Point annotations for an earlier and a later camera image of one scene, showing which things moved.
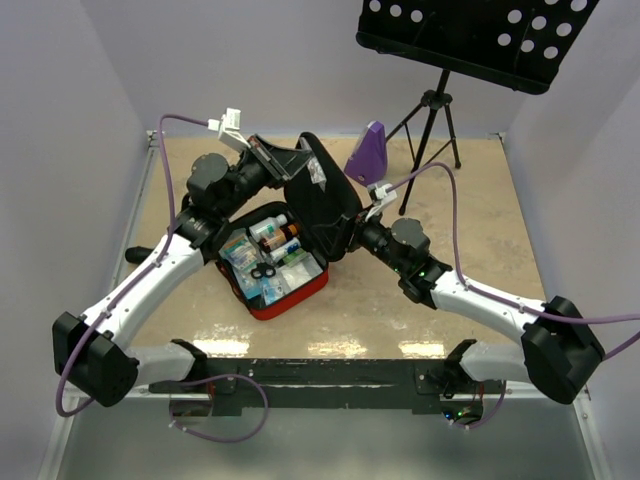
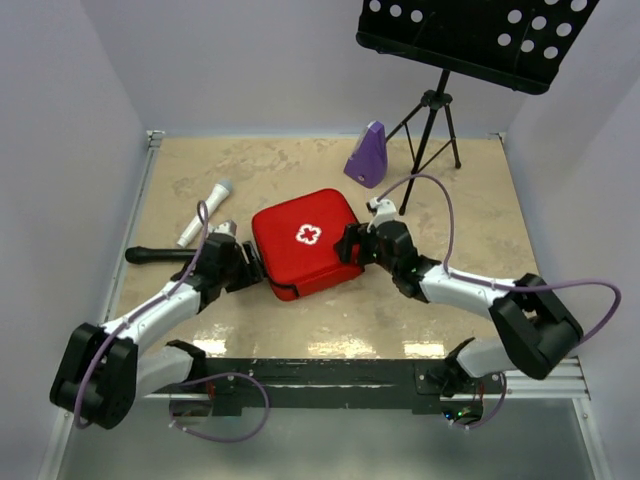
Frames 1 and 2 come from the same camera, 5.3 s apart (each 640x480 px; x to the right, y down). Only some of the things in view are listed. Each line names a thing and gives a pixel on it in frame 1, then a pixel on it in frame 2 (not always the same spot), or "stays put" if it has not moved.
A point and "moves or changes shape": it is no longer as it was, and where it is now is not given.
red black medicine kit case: (272, 254) moves or changes shape
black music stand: (517, 43) stays put
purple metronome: (367, 163) stays put
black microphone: (137, 254) stays put
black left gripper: (283, 162) to (254, 271)
